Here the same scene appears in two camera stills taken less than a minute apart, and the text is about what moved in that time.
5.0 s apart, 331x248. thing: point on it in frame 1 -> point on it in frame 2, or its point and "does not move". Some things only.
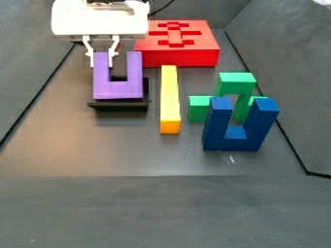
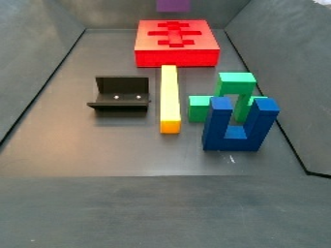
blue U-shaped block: [237, 138] does not move
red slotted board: [181, 43] does not move
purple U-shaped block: [124, 89] -> [170, 6]
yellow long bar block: [169, 103] does not move
